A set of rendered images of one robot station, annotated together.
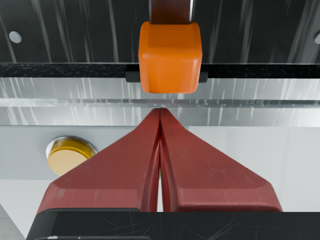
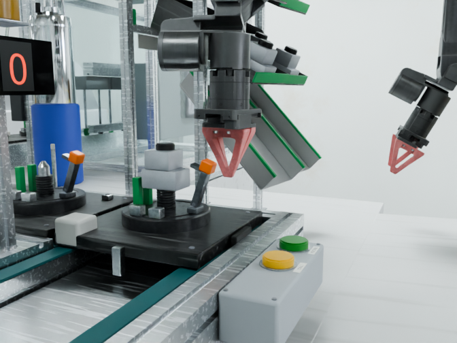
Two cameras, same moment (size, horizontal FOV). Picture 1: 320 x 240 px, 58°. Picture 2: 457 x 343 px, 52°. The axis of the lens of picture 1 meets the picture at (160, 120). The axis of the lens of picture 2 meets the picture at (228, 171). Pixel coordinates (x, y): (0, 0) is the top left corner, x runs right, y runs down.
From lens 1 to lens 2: 0.72 m
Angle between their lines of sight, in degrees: 96
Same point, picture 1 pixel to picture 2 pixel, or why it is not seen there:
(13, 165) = (272, 283)
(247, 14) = (228, 218)
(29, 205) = not seen: outside the picture
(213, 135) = (341, 300)
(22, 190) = not seen: outside the picture
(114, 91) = (241, 246)
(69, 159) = (273, 254)
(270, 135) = (349, 282)
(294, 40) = (245, 214)
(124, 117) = (260, 248)
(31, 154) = (266, 275)
